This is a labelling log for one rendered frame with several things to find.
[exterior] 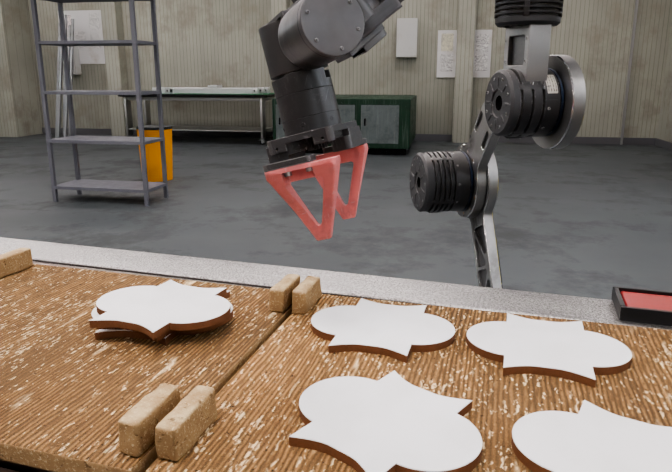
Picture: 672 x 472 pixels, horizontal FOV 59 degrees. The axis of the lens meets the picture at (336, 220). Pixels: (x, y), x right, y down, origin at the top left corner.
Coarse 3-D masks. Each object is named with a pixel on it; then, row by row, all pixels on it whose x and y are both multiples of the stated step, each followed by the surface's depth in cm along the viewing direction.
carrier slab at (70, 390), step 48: (0, 288) 74; (48, 288) 74; (96, 288) 74; (240, 288) 74; (0, 336) 60; (48, 336) 60; (192, 336) 60; (240, 336) 60; (0, 384) 51; (48, 384) 51; (96, 384) 51; (144, 384) 51; (192, 384) 51; (0, 432) 44; (48, 432) 44; (96, 432) 44
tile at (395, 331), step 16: (368, 304) 66; (384, 304) 66; (320, 320) 62; (336, 320) 62; (352, 320) 62; (368, 320) 62; (384, 320) 62; (400, 320) 62; (416, 320) 62; (432, 320) 62; (320, 336) 60; (336, 336) 58; (352, 336) 58; (368, 336) 58; (384, 336) 58; (400, 336) 58; (416, 336) 58; (432, 336) 58; (448, 336) 58; (368, 352) 57; (384, 352) 56; (400, 352) 55
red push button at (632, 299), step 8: (624, 296) 73; (632, 296) 73; (640, 296) 73; (648, 296) 73; (656, 296) 73; (664, 296) 73; (632, 304) 70; (640, 304) 70; (648, 304) 70; (656, 304) 70; (664, 304) 70
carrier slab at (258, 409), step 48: (288, 336) 60; (624, 336) 60; (240, 384) 51; (288, 384) 51; (432, 384) 51; (480, 384) 51; (528, 384) 51; (576, 384) 51; (624, 384) 51; (240, 432) 44; (288, 432) 44; (480, 432) 44
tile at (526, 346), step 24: (480, 336) 58; (504, 336) 58; (528, 336) 58; (552, 336) 58; (576, 336) 58; (600, 336) 58; (504, 360) 53; (528, 360) 53; (552, 360) 53; (576, 360) 53; (600, 360) 53; (624, 360) 53
